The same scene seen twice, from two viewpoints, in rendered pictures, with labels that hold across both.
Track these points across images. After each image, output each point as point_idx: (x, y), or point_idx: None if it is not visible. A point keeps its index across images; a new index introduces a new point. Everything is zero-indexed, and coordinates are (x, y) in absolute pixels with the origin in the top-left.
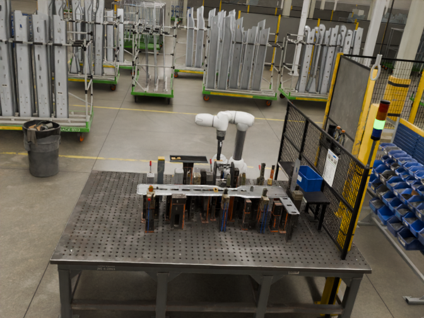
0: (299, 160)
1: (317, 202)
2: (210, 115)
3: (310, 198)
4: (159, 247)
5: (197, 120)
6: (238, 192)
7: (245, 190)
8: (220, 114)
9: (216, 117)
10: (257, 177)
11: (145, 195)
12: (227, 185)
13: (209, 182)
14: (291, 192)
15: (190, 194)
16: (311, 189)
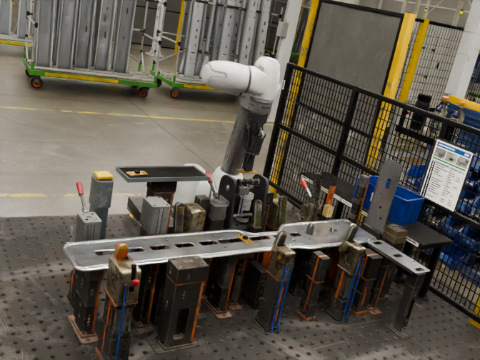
0: (397, 163)
1: (435, 243)
2: (240, 63)
3: (420, 237)
4: None
5: (212, 76)
6: (289, 238)
7: (298, 233)
8: (267, 61)
9: (255, 68)
10: (303, 205)
11: (96, 271)
12: (256, 226)
13: (217, 223)
14: (374, 229)
15: (203, 256)
16: (407, 220)
